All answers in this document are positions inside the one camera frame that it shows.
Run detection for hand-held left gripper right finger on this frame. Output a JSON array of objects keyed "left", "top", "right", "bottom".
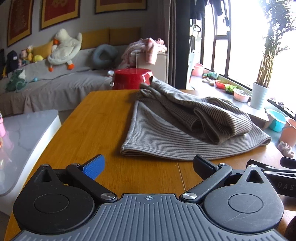
[{"left": 180, "top": 155, "right": 269, "bottom": 205}]

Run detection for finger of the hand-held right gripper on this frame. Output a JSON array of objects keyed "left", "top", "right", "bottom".
[
  {"left": 247, "top": 159, "right": 296, "bottom": 178},
  {"left": 280, "top": 157, "right": 296, "bottom": 166}
]

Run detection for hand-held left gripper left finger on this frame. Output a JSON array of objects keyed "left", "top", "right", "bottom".
[{"left": 35, "top": 154, "right": 118, "bottom": 204}]

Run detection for grey striped sweater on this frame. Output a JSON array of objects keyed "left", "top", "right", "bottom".
[{"left": 120, "top": 75, "right": 271, "bottom": 161}]

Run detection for pile of pink clothes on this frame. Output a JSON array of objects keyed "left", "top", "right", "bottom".
[{"left": 121, "top": 37, "right": 167, "bottom": 70}]

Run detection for hanging dark clothes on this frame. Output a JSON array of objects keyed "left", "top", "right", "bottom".
[{"left": 190, "top": 0, "right": 232, "bottom": 22}]

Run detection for pink slippers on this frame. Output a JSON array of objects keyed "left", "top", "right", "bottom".
[{"left": 277, "top": 142, "right": 295, "bottom": 158}]

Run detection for large pink bucket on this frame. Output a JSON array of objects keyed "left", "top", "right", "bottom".
[{"left": 279, "top": 117, "right": 296, "bottom": 149}]

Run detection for teal plastic basin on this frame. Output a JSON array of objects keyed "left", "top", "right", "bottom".
[{"left": 266, "top": 109, "right": 286, "bottom": 132}]

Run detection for small wooden stool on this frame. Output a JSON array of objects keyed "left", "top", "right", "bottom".
[{"left": 247, "top": 107, "right": 271, "bottom": 129}]

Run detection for potted palm in white pot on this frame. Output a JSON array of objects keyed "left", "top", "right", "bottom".
[{"left": 250, "top": 0, "right": 296, "bottom": 110}]

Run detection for marble coffee table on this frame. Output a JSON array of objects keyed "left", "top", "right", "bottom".
[{"left": 0, "top": 109, "right": 62, "bottom": 197}]

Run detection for pink basin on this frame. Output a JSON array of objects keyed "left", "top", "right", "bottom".
[{"left": 233, "top": 89, "right": 251, "bottom": 103}]

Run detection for grey covered sofa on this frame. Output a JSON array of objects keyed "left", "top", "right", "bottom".
[{"left": 0, "top": 27, "right": 169, "bottom": 117}]

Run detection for red round stool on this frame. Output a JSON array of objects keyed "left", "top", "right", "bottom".
[{"left": 108, "top": 68, "right": 153, "bottom": 91}]

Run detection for pink plastic bucket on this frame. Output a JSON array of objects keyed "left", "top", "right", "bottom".
[{"left": 192, "top": 63, "right": 204, "bottom": 77}]

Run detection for pink toy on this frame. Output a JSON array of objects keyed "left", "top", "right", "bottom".
[{"left": 0, "top": 111, "right": 13, "bottom": 149}]

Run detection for grey neck pillow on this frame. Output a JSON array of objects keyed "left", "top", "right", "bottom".
[{"left": 92, "top": 44, "right": 119, "bottom": 69}]

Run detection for green dinosaur plush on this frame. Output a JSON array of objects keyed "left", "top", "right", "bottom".
[{"left": 5, "top": 69, "right": 28, "bottom": 93}]

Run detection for dark curtain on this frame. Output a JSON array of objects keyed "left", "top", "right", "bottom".
[{"left": 176, "top": 0, "right": 193, "bottom": 90}]

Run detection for white goose plush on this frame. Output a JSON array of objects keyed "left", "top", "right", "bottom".
[{"left": 47, "top": 28, "right": 83, "bottom": 72}]

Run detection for beige curtain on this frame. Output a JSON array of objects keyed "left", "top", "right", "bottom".
[{"left": 159, "top": 0, "right": 178, "bottom": 87}]

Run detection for yellow sofa cushion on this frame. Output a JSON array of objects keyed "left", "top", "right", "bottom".
[
  {"left": 81, "top": 28, "right": 110, "bottom": 49},
  {"left": 33, "top": 42, "right": 54, "bottom": 61},
  {"left": 110, "top": 27, "right": 141, "bottom": 46}
]

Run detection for pink plush doll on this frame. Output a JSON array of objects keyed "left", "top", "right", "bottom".
[{"left": 18, "top": 50, "right": 29, "bottom": 67}]

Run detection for dark navy plush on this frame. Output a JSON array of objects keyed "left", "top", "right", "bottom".
[{"left": 6, "top": 50, "right": 19, "bottom": 70}]

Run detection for black window frame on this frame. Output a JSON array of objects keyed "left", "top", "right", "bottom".
[{"left": 190, "top": 18, "right": 296, "bottom": 121}]

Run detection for red framed wall picture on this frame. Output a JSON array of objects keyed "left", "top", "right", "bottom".
[
  {"left": 7, "top": 0, "right": 34, "bottom": 47},
  {"left": 40, "top": 0, "right": 81, "bottom": 30},
  {"left": 95, "top": 0, "right": 148, "bottom": 14}
]

